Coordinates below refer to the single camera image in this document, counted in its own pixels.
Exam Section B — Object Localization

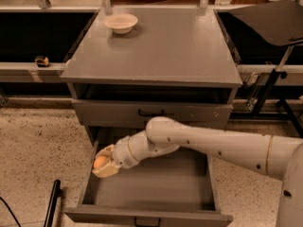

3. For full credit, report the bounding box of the grey drawer cabinet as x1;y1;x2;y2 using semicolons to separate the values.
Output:
62;7;241;145

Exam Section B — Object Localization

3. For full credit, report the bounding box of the black cable on floor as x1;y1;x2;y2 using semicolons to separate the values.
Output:
0;195;23;227

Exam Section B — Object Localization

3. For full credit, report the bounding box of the open grey middle drawer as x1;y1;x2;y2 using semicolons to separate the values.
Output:
64;134;233;227

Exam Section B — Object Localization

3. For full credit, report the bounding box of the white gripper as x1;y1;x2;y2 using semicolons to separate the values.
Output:
92;136;139;178

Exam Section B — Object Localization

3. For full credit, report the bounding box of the black pole on floor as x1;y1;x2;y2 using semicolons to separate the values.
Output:
44;180;62;227

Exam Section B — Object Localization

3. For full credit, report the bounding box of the closed grey top drawer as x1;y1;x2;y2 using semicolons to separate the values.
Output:
72;99;233;129

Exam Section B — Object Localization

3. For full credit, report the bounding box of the small black yellow object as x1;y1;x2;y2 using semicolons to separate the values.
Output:
35;56;49;67

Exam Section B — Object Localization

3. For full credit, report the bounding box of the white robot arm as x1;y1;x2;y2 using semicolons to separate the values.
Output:
92;116;303;227

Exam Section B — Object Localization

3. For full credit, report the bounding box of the orange fruit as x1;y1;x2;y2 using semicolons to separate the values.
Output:
93;155;108;169

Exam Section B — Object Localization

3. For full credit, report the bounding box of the white paper bowl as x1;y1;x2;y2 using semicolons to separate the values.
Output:
103;13;138;34

